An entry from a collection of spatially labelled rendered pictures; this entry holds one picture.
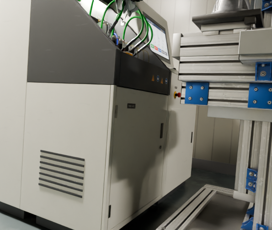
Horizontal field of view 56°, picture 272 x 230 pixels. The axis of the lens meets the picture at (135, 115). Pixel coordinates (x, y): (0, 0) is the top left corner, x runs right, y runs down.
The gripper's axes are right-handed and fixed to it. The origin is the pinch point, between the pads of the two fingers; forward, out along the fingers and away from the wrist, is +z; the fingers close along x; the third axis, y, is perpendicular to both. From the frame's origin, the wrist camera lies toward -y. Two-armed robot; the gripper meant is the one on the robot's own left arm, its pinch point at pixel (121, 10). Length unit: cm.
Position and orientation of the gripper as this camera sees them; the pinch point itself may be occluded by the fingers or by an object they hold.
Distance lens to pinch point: 150.6
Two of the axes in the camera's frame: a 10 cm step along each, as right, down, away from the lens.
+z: -2.1, 6.6, 7.2
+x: 8.9, -1.8, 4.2
